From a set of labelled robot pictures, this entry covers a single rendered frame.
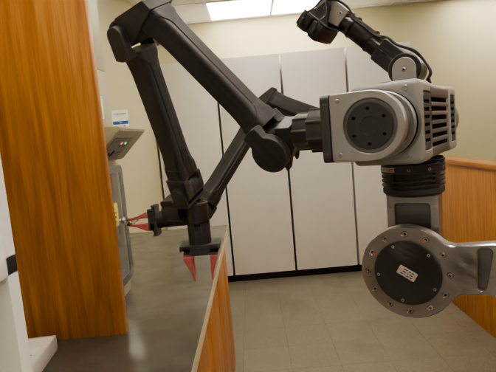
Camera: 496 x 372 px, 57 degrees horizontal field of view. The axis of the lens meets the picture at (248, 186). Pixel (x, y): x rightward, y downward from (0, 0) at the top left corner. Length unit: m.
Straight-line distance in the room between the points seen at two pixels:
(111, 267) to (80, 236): 0.12
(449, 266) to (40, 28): 1.12
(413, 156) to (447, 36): 4.50
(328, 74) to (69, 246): 3.53
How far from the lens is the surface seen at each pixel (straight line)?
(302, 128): 0.85
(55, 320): 1.40
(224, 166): 1.49
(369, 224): 4.62
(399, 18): 5.21
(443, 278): 1.02
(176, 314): 1.43
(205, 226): 1.14
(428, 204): 1.07
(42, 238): 1.34
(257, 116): 0.88
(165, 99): 1.03
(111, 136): 1.33
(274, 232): 4.49
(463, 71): 5.35
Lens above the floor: 1.45
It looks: 6 degrees down
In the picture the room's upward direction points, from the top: 5 degrees counter-clockwise
